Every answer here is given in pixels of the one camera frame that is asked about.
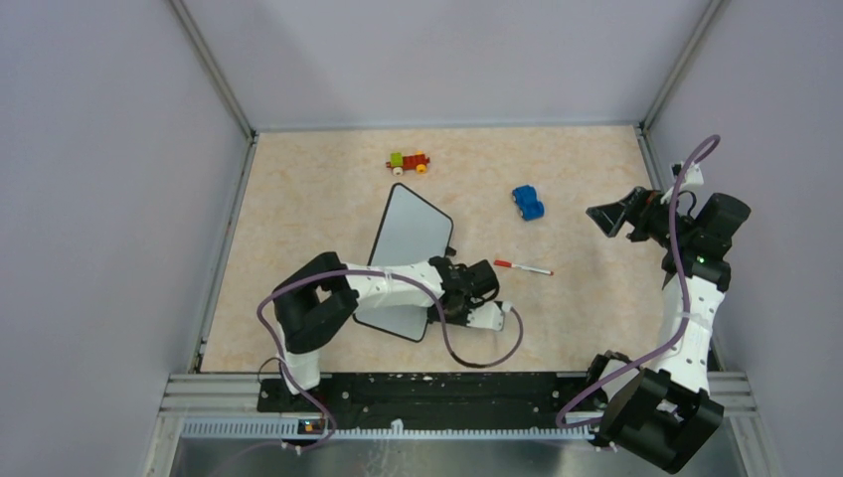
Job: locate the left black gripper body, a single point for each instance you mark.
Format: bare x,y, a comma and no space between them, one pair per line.
459,315

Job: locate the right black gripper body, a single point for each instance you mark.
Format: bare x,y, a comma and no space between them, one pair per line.
654,222

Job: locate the red capped whiteboard marker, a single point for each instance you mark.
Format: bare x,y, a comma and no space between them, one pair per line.
529,268

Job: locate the small whiteboard with stand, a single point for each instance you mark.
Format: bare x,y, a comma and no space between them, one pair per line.
411,230

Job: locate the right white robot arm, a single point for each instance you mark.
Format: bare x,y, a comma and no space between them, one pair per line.
662,411

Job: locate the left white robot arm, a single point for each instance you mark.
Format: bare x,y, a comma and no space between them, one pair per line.
314,303

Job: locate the blue toy car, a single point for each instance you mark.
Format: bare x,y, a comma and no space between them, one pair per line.
529,206

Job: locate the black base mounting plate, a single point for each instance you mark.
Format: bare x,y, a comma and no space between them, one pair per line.
343,391

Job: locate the red green toy train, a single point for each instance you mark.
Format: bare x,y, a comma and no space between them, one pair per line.
400,163

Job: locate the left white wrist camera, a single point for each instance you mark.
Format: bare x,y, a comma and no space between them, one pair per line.
489,316

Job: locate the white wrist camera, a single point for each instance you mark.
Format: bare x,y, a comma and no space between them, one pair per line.
691,181
489,316

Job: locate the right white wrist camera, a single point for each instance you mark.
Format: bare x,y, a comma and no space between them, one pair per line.
691,181

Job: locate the grey slotted cable duct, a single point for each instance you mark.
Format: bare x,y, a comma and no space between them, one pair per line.
283,428

